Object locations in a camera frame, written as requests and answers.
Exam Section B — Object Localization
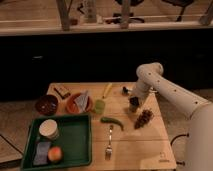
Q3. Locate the dark metal cup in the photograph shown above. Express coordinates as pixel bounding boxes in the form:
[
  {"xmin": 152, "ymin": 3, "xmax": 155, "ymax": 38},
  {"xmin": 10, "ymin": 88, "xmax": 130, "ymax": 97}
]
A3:
[{"xmin": 129, "ymin": 104, "xmax": 139, "ymax": 113}]

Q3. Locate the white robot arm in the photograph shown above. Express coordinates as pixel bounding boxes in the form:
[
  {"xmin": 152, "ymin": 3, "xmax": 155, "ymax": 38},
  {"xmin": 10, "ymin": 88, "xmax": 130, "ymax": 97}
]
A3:
[{"xmin": 131, "ymin": 62, "xmax": 213, "ymax": 171}]

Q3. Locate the brown grape bunch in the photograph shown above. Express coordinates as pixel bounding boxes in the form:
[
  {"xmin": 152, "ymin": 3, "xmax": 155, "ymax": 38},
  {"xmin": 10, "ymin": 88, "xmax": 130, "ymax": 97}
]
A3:
[{"xmin": 134, "ymin": 109, "xmax": 154, "ymax": 129}]

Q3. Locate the green chili pepper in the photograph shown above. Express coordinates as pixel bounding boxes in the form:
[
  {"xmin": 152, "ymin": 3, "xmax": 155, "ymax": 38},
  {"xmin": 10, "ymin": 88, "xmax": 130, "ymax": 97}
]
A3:
[{"xmin": 100, "ymin": 117, "xmax": 124, "ymax": 131}]

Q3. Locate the green plastic cup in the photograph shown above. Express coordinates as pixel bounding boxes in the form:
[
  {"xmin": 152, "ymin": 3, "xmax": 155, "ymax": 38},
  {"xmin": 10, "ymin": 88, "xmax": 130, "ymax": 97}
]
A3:
[{"xmin": 94, "ymin": 99, "xmax": 105, "ymax": 114}]

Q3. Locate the grey folded cloth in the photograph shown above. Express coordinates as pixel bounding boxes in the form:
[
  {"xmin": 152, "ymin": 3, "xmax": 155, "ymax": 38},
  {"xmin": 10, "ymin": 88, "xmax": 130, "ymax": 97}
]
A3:
[{"xmin": 74, "ymin": 91, "xmax": 88, "ymax": 113}]

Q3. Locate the silver fork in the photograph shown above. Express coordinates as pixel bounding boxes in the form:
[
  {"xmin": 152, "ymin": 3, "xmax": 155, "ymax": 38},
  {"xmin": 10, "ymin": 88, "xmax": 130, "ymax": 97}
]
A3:
[{"xmin": 105, "ymin": 125, "xmax": 113, "ymax": 160}]

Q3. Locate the orange bowl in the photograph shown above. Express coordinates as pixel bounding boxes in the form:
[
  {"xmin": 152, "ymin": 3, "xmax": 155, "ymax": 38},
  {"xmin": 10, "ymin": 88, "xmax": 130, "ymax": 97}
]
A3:
[{"xmin": 65, "ymin": 93, "xmax": 93, "ymax": 114}]

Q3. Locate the dark red bowl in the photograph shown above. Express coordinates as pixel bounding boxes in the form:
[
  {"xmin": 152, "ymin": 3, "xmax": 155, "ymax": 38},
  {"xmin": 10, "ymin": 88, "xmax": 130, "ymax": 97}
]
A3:
[{"xmin": 35, "ymin": 94, "xmax": 58, "ymax": 116}]

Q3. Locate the white round container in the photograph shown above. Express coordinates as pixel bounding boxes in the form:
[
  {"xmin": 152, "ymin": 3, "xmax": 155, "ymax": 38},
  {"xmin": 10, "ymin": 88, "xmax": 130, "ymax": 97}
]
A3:
[{"xmin": 39, "ymin": 119, "xmax": 59, "ymax": 140}]

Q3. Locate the red yellow apple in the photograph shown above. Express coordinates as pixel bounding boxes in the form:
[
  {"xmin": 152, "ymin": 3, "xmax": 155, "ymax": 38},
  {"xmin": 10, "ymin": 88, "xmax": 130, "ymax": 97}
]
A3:
[{"xmin": 48, "ymin": 146, "xmax": 63, "ymax": 163}]

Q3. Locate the purple sponge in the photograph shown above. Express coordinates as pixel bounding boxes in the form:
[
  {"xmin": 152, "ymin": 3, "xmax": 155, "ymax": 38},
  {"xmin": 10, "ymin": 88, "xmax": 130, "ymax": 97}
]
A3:
[{"xmin": 33, "ymin": 141, "xmax": 51, "ymax": 166}]

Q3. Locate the black cable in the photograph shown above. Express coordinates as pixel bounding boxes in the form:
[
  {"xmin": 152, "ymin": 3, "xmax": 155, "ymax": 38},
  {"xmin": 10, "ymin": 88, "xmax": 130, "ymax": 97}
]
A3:
[{"xmin": 170, "ymin": 133, "xmax": 190, "ymax": 167}]

